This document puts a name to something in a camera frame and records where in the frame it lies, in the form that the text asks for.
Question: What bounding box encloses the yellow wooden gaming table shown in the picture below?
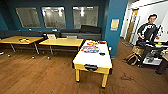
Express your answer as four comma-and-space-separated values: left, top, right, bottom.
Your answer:
72, 39, 113, 89

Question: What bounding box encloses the small orange object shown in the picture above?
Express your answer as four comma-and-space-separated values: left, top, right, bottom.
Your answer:
85, 40, 98, 47

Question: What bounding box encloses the long grey bench sofa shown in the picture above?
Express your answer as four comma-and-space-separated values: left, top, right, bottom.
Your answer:
59, 29, 103, 41

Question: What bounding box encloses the small red flat box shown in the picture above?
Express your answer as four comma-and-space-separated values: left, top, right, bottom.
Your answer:
97, 40, 107, 45

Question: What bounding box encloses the black round disc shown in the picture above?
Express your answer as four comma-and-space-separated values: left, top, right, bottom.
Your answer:
98, 51, 106, 57

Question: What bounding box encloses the brown backpack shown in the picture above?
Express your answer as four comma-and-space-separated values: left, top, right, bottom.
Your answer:
125, 53, 140, 66

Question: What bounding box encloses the brown wooden door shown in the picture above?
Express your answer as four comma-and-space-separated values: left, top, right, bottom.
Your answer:
125, 8, 140, 43

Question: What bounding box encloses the tan cardboard box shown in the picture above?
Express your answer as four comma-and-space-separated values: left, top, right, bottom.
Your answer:
132, 45, 145, 56

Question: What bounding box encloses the red orange flat item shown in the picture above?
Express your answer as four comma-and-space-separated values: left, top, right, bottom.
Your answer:
18, 37, 31, 44

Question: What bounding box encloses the person in dark clothing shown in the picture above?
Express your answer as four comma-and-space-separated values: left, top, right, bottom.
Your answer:
136, 13, 162, 46

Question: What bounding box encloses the dark framed wall window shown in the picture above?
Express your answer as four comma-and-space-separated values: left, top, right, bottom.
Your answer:
15, 7, 42, 29
41, 6, 67, 30
72, 5, 100, 30

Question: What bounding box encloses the yellow wall sign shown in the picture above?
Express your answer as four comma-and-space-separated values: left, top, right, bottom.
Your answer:
110, 18, 120, 32

